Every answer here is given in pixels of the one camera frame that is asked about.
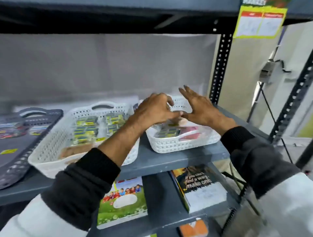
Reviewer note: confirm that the red printed packets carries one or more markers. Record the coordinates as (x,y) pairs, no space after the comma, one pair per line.
(11,130)

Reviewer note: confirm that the small white plastic basket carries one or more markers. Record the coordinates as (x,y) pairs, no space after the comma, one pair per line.
(181,145)

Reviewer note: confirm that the black printed notebook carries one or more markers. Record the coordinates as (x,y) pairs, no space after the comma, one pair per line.
(200,185)

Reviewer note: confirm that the metal door latch with padlock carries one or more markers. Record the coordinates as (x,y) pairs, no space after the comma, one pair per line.
(267,68)

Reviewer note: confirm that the black slotted rack upright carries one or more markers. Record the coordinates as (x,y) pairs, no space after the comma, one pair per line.
(291,105)

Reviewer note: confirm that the green illustrated notebook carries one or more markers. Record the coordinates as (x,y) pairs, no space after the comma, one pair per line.
(122,210)

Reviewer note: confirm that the person's right forearm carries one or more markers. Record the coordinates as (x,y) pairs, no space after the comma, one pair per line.
(259,161)

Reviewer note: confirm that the large white plastic basket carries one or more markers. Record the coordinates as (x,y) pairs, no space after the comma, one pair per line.
(51,149)

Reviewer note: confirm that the orange and white book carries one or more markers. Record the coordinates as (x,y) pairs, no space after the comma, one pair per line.
(193,229)

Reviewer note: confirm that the dark green packet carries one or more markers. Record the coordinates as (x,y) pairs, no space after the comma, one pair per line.
(166,133)

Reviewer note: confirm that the person's left hand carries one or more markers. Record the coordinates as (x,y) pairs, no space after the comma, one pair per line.
(152,111)

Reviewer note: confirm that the red packet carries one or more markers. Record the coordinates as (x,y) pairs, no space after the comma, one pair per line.
(192,133)

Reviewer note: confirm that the grey plastic basket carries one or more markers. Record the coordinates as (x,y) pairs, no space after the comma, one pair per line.
(14,161)

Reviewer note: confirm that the person's right thumb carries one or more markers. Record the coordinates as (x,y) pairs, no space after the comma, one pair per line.
(188,115)

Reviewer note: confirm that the grey metal shelf rack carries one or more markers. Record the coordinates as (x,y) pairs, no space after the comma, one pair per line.
(171,160)

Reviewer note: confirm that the yellow-bordered paper poster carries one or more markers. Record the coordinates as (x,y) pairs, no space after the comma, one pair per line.
(260,23)

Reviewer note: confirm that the person's right hand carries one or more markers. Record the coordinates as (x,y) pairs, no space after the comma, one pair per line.
(206,112)

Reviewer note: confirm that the brown flat packet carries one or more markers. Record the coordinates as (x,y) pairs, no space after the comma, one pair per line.
(73,150)

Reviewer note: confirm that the person's left thumb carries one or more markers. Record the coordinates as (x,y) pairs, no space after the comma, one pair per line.
(174,115)

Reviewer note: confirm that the pile of yellow-green packets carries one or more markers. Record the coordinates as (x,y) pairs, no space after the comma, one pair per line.
(84,129)

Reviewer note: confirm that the person's left forearm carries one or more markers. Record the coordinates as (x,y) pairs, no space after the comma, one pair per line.
(80,185)

